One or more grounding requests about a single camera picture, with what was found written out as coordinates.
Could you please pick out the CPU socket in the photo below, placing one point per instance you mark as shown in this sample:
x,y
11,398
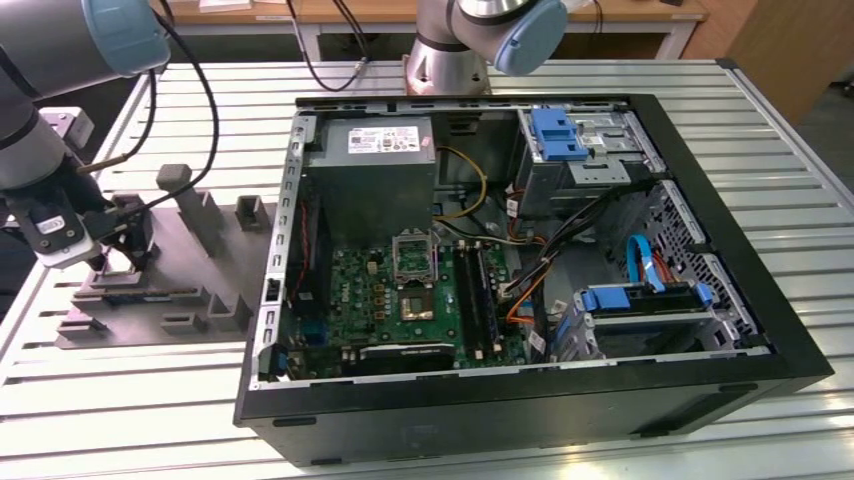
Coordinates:
x,y
417,306

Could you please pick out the silver drive cage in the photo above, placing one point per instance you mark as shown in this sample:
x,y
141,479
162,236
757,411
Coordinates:
x,y
594,175

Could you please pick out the black RAM slot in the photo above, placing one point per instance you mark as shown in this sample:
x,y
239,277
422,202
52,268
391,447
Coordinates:
x,y
467,300

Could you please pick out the black graphics card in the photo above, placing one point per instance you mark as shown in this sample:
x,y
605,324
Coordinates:
x,y
401,357

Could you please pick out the black PC case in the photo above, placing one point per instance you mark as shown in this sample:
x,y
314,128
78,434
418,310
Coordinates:
x,y
534,415

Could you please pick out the wooden desk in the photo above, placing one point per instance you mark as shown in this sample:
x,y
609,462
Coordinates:
x,y
634,12

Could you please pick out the blue plastic drive latch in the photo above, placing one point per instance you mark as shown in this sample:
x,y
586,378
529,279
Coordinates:
x,y
554,130

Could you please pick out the blue port connector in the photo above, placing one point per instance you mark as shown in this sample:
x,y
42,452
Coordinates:
x,y
281,362

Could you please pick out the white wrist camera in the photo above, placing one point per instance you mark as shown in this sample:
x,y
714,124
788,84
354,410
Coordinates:
x,y
56,235

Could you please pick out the wooden cabinet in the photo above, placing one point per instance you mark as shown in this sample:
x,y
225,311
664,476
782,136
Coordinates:
x,y
788,50

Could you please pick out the silver disk bay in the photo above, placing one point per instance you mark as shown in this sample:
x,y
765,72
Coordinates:
x,y
721,330

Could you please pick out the green RAM stick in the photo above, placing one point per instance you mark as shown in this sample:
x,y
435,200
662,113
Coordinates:
x,y
134,299

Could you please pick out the grey parts rack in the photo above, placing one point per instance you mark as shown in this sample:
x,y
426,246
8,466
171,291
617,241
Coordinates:
x,y
194,280

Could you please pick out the green motherboard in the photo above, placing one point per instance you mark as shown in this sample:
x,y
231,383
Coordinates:
x,y
361,300

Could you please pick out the hard disk in blue carrier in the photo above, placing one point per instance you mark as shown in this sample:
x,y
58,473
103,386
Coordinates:
x,y
610,299

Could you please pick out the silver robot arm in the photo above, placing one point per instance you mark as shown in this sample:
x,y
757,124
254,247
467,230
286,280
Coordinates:
x,y
40,50

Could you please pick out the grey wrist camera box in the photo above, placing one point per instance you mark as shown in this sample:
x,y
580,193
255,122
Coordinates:
x,y
70,127

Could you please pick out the grey power supply unit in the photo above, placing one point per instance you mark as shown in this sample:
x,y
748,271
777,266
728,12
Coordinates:
x,y
374,195

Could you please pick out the socket locking lever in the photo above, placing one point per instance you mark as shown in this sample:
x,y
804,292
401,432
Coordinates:
x,y
435,260

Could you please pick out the white box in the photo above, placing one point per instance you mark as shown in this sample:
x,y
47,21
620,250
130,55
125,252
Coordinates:
x,y
227,5

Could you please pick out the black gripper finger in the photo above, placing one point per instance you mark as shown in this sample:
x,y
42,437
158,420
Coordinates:
x,y
101,255
141,240

